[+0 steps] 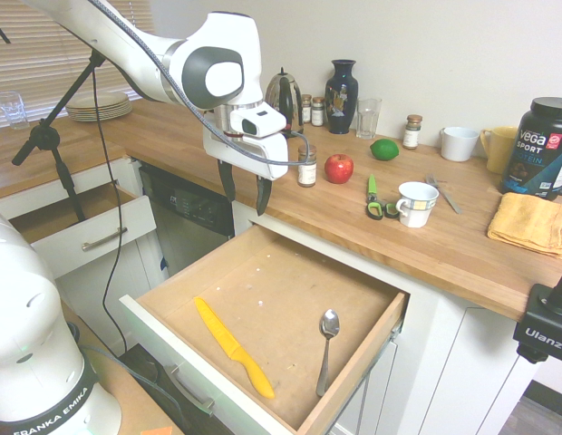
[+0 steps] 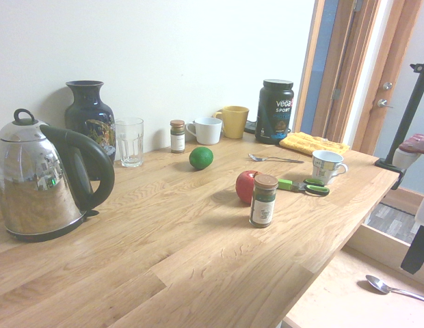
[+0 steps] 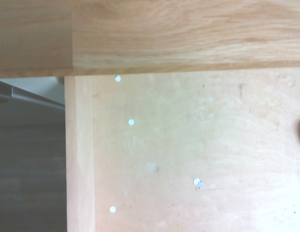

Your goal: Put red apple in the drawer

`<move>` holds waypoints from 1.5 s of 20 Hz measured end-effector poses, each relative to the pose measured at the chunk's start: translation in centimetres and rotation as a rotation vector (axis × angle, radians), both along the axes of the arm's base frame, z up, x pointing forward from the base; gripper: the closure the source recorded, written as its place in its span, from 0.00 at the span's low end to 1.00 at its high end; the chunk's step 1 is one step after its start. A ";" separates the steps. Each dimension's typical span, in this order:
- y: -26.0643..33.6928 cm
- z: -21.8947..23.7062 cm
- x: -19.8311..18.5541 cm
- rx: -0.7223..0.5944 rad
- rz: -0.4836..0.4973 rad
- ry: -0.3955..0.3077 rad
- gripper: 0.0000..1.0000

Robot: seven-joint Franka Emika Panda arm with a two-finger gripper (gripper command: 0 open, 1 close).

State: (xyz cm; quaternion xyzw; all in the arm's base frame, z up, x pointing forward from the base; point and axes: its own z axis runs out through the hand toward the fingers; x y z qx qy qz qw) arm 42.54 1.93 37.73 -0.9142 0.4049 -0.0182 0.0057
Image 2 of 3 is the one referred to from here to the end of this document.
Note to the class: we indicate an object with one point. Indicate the plain white mug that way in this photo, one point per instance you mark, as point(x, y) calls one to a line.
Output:
point(208, 131)

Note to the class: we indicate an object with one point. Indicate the green spice jar brown lid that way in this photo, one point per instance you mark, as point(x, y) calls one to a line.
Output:
point(263, 205)

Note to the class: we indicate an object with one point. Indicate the white red-topped object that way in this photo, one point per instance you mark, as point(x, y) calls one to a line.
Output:
point(412, 155)

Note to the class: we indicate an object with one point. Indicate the yellow folded cloth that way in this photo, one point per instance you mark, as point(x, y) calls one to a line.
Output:
point(311, 141)

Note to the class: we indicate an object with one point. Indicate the silver deadbolt lock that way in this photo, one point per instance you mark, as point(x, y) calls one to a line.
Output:
point(387, 86)

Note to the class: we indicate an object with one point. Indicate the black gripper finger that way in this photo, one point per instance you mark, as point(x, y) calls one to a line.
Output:
point(417, 249)

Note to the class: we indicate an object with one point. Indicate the small spice jar brown lid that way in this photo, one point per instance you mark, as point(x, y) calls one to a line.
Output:
point(177, 140)

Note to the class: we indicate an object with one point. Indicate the grey door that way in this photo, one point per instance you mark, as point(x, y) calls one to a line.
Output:
point(420, 34)

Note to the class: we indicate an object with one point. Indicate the metal fork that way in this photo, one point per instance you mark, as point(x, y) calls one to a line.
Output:
point(255, 157)

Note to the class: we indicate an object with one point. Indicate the wooden door frame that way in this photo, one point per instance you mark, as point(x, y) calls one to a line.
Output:
point(342, 68)

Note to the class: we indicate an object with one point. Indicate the silver metal spoon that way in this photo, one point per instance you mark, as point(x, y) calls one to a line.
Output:
point(376, 284)

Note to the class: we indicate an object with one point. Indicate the yellow ceramic mug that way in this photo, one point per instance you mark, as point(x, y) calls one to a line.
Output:
point(235, 121)

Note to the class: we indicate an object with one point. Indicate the dark blue painted vase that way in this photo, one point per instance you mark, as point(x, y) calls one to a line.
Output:
point(89, 116)

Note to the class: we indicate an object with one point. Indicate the red apple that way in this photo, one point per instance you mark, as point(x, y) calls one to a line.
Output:
point(244, 188)

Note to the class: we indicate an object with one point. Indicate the stainless steel electric kettle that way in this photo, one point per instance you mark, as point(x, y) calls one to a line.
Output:
point(27, 177)

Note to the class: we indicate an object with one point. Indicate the black Ulanzi camera stand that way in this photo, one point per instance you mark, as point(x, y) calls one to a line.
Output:
point(410, 106)

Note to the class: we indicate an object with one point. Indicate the metal door hinge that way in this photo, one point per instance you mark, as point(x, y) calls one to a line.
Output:
point(336, 94)

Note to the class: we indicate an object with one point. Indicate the clear drinking glass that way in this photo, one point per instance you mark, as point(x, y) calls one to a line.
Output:
point(129, 143)

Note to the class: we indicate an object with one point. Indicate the black Vega protein tub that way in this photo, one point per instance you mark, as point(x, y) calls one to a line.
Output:
point(273, 116)

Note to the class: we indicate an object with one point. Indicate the white patterned cup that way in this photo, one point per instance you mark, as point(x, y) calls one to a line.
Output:
point(326, 167)

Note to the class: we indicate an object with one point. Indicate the green lime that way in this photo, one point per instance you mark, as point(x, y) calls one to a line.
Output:
point(201, 158)

